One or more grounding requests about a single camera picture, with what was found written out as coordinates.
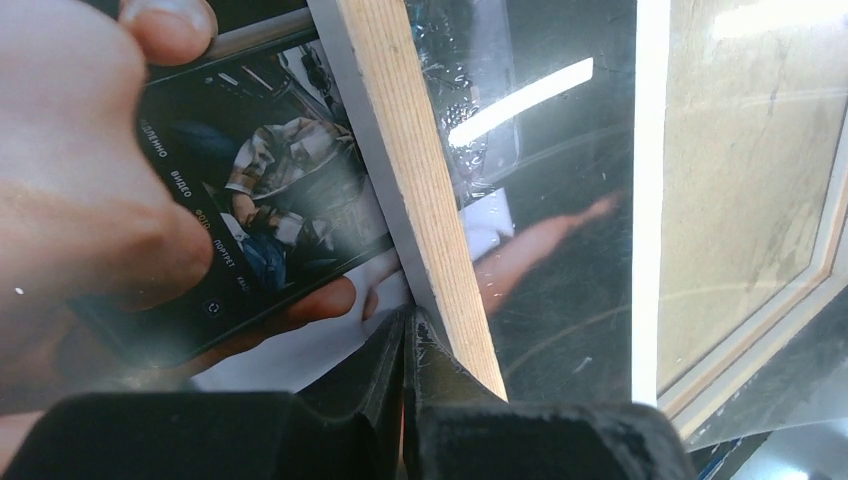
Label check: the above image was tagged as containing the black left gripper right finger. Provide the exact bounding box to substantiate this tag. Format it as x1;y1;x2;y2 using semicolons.
404;307;697;479

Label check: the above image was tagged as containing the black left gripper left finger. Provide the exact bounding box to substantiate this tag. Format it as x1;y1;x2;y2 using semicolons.
4;309;406;479

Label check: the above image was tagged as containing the colour photo print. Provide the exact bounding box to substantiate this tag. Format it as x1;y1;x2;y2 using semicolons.
1;1;656;439

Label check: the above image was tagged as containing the white wooden picture frame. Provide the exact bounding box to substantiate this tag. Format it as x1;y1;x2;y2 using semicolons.
305;0;848;442

